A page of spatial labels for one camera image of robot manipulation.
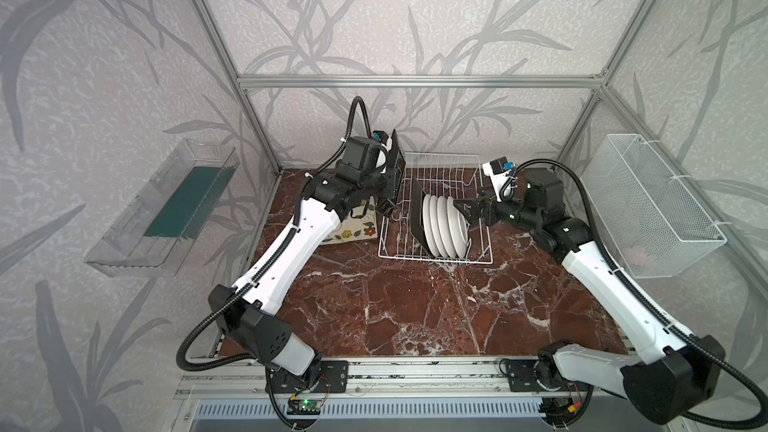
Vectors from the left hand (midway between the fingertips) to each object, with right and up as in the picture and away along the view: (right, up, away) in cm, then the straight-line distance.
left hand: (400, 167), depth 74 cm
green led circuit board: (-23, -59, -2) cm, 63 cm away
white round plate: (+10, -16, +11) cm, 22 cm away
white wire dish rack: (+18, +1, +42) cm, 46 cm away
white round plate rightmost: (+17, -17, +13) cm, 27 cm away
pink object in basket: (+58, -22, -1) cm, 62 cm away
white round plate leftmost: (+8, -16, +10) cm, 21 cm away
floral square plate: (-15, -17, +29) cm, 36 cm away
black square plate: (+4, -17, +9) cm, 19 cm away
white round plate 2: (+12, -15, +11) cm, 22 cm away
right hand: (+17, -5, 0) cm, 18 cm away
